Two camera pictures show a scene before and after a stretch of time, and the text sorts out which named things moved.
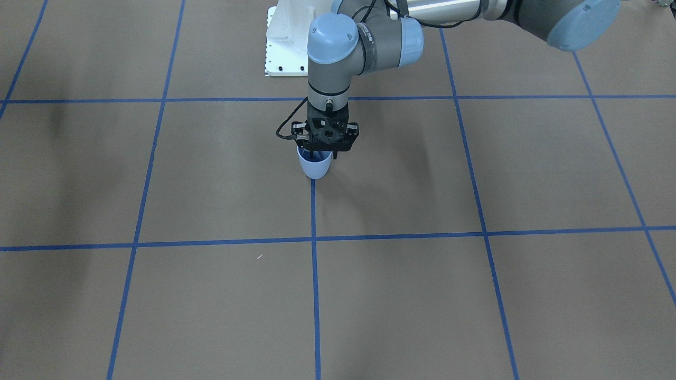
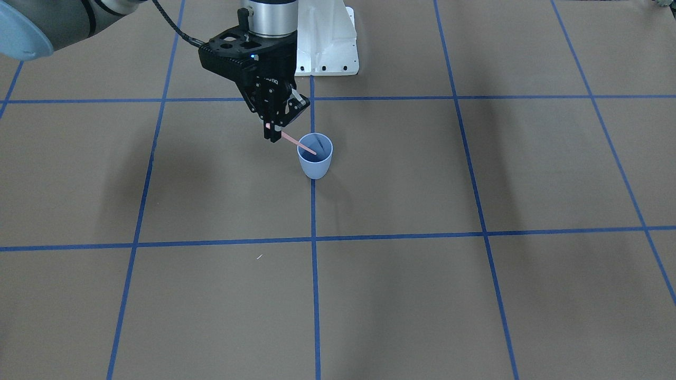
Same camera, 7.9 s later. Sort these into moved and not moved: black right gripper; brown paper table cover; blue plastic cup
Moved: black right gripper
Not moved: brown paper table cover; blue plastic cup
